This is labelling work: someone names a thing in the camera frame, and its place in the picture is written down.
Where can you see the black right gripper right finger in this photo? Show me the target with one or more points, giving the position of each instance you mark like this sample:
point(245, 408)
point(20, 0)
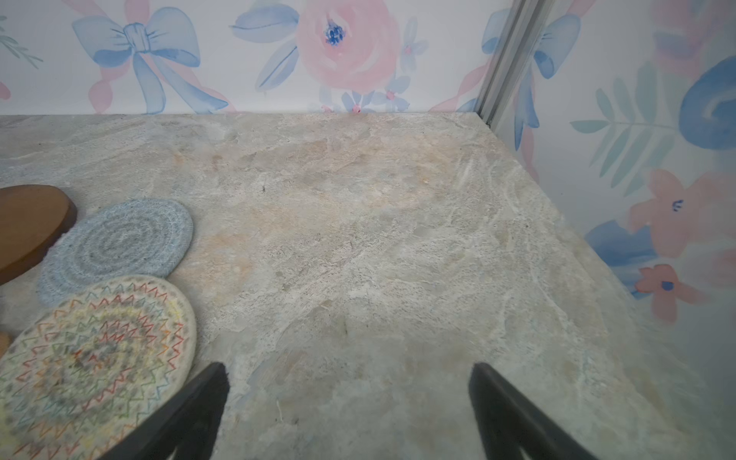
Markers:
point(511, 426)

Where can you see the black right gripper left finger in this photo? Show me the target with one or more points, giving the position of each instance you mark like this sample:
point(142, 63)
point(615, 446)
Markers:
point(186, 427)

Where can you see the multicolour woven round coaster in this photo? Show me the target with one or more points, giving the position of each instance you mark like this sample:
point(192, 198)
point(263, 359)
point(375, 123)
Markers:
point(93, 368)

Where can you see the blue woven round coaster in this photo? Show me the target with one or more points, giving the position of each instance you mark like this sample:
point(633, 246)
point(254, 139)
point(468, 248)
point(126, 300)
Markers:
point(136, 237)

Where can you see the plain brown wooden coaster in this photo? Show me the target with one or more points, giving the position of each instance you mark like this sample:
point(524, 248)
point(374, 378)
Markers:
point(33, 218)

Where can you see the aluminium corner frame post right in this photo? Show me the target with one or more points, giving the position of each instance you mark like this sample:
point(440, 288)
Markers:
point(521, 29)

